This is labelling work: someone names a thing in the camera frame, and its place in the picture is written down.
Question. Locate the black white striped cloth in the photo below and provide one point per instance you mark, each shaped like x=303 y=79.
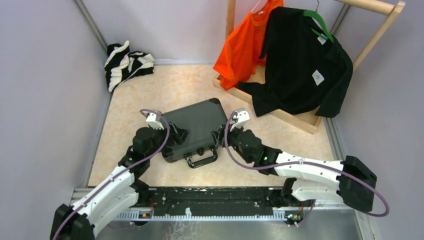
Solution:
x=123 y=64

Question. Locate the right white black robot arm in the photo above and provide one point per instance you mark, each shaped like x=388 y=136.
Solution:
x=347 y=181

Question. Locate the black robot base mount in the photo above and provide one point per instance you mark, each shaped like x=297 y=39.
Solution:
x=217 y=201

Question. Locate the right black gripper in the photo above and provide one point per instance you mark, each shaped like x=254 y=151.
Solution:
x=233 y=128

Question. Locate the green clothes hanger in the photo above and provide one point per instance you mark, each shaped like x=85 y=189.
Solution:
x=316 y=16

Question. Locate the orange t-shirt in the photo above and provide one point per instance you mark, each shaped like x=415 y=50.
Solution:
x=241 y=51

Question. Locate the black poker set case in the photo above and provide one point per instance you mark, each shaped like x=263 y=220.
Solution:
x=194 y=133

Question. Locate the aluminium frame rail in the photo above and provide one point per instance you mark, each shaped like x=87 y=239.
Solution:
x=286 y=215

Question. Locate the black t-shirt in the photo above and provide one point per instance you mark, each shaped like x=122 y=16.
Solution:
x=304 y=69

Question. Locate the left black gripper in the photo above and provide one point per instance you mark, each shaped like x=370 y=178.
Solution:
x=178 y=135

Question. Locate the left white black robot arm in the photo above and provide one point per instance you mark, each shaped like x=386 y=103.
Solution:
x=122 y=189

